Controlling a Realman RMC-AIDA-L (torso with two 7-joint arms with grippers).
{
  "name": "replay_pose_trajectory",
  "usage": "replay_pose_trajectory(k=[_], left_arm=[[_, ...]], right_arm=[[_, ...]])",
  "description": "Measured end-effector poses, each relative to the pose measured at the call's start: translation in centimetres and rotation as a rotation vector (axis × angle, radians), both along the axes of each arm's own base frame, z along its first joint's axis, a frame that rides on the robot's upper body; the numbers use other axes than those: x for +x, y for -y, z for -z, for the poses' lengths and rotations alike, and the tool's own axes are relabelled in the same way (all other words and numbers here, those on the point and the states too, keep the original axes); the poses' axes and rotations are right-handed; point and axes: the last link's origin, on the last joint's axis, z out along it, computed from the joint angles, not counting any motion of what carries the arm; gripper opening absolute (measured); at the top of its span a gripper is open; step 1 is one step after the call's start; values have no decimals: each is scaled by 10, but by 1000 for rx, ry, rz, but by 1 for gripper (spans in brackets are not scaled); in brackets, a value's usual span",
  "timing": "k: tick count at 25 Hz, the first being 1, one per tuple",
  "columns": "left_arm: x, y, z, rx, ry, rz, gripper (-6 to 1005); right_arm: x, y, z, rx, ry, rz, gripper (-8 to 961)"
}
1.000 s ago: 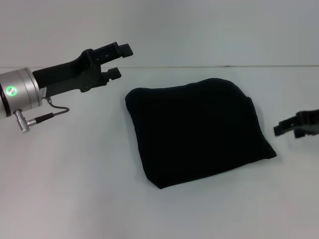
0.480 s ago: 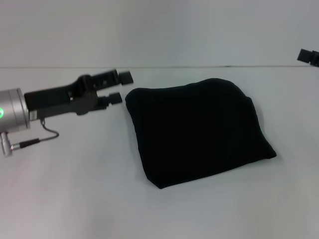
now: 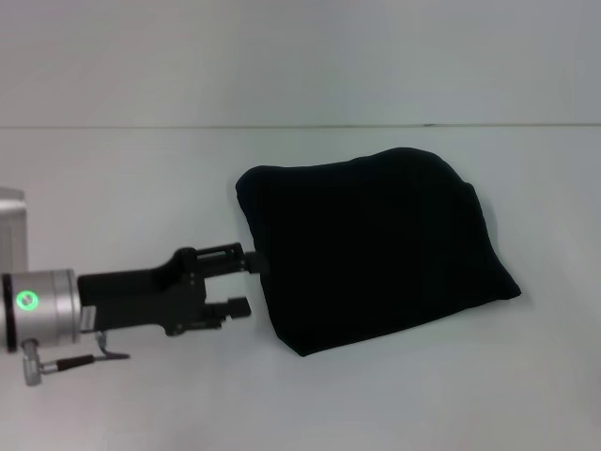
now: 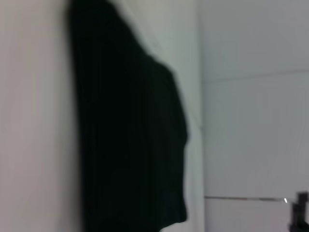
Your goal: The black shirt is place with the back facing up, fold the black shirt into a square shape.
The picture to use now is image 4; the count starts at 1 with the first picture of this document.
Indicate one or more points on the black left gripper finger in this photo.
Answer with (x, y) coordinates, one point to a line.
(300, 212)

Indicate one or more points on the black t-shirt with white print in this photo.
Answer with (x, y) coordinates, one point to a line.
(128, 133)

